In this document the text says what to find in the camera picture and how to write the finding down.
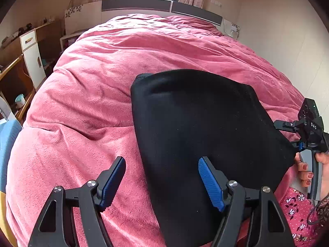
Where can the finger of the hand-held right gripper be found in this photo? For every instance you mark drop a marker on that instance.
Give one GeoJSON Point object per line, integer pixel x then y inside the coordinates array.
{"type": "Point", "coordinates": [285, 126]}
{"type": "Point", "coordinates": [296, 144]}

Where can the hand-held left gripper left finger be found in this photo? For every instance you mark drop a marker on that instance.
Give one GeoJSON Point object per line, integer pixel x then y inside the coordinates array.
{"type": "Point", "coordinates": [111, 185]}

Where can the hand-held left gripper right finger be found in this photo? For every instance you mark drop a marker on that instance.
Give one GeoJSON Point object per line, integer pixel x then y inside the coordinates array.
{"type": "Point", "coordinates": [210, 185]}

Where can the black pants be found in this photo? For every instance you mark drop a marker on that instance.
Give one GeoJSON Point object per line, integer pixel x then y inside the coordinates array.
{"type": "Point", "coordinates": [200, 123]}

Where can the person's right forearm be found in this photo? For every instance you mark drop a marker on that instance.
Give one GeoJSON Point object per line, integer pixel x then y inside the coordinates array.
{"type": "Point", "coordinates": [325, 208]}

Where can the person's right hand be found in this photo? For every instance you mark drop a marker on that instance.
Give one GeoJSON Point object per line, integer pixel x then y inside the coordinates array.
{"type": "Point", "coordinates": [304, 171]}

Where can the pink floral clothing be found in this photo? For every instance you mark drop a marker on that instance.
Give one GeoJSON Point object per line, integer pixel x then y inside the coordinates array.
{"type": "Point", "coordinates": [295, 211]}

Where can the pink blanket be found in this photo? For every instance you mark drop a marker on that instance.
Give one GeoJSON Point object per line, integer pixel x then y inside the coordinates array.
{"type": "Point", "coordinates": [90, 87]}

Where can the blue cloth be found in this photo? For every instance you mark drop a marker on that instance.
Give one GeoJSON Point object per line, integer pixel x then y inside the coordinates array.
{"type": "Point", "coordinates": [7, 154]}

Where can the teal bucket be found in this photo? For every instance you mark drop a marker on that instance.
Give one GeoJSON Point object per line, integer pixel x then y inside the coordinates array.
{"type": "Point", "coordinates": [19, 101]}

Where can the wooden shelf unit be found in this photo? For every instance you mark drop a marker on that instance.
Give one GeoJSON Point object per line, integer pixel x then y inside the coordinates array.
{"type": "Point", "coordinates": [12, 82]}

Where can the white cabinet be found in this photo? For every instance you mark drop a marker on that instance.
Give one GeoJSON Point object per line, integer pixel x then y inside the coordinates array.
{"type": "Point", "coordinates": [32, 59]}

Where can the white nightstand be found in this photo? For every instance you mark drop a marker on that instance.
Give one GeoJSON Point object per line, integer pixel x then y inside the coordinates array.
{"type": "Point", "coordinates": [69, 38]}

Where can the dark and white headboard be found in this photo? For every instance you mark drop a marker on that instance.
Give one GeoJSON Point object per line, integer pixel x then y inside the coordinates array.
{"type": "Point", "coordinates": [136, 5]}

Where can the wall socket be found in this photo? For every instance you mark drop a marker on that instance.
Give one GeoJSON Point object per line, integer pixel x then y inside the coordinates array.
{"type": "Point", "coordinates": [216, 2]}

